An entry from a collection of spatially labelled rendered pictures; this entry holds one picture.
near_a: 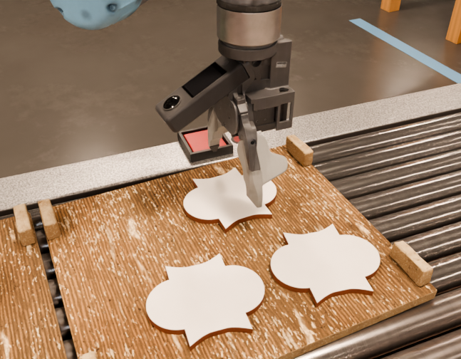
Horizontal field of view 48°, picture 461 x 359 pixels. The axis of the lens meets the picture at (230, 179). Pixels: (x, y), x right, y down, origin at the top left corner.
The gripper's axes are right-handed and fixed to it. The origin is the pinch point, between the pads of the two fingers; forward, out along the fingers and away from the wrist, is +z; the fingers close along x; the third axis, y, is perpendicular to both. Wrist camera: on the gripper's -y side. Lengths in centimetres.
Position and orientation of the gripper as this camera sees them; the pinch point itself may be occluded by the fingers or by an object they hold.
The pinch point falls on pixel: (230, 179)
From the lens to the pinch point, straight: 73.1
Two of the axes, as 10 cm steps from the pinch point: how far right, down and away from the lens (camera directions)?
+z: -0.1, 8.1, 5.8
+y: 9.1, -2.3, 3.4
